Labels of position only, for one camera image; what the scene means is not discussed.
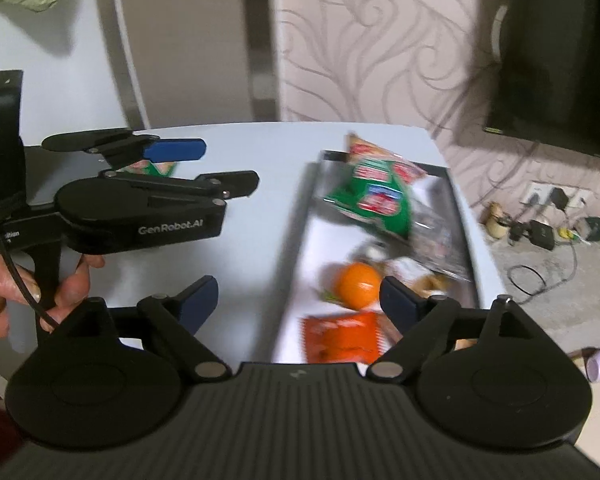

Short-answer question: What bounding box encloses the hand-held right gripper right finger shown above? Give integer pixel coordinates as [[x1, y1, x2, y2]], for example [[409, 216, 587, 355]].
[[367, 275, 546, 380]]

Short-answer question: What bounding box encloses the clear wrapped dark snack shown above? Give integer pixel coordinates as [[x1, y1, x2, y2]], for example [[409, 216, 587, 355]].
[[410, 210, 473, 281]]

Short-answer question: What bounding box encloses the black power box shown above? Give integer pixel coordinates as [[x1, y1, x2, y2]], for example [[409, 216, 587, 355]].
[[527, 220, 559, 252]]

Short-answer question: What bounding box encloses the orange mandarin with leaf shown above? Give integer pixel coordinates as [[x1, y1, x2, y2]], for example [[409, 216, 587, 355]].
[[320, 262, 384, 312]]

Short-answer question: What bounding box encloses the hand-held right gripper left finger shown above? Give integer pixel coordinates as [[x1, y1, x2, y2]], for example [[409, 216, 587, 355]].
[[55, 275, 231, 381]]

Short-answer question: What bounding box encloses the black television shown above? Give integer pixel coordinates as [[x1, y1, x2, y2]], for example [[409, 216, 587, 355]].
[[482, 0, 600, 163]]

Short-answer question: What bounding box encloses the brown gold snack packet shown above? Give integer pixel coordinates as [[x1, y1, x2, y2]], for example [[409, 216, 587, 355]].
[[412, 270, 456, 297]]

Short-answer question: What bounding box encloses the large green chip bag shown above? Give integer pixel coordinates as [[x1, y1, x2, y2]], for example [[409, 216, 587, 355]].
[[112, 159, 180, 178]]

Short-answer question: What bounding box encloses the dark green device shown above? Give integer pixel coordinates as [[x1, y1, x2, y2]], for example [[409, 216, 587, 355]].
[[577, 216, 600, 242]]

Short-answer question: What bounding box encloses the beige ceramic jar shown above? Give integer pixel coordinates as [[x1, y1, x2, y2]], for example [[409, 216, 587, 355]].
[[485, 202, 514, 239]]

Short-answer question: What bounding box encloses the orange square snack packet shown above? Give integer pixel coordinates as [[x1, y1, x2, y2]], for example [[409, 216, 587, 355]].
[[300, 311, 388, 365]]

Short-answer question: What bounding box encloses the black looped floor cable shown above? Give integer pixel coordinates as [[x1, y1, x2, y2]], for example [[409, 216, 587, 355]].
[[507, 240, 581, 306]]

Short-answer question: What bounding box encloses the white wall outlet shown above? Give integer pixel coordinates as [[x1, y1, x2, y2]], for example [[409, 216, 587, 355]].
[[520, 182, 593, 209]]

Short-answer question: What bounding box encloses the black tray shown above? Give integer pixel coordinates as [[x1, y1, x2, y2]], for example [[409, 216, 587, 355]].
[[270, 149, 483, 366]]

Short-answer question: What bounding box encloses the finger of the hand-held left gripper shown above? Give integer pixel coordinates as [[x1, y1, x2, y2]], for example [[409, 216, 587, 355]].
[[41, 129, 207, 169], [97, 170, 260, 206]]

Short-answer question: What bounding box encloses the grey panel with metal trim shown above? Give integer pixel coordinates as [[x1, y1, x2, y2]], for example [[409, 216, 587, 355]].
[[95, 0, 281, 128]]

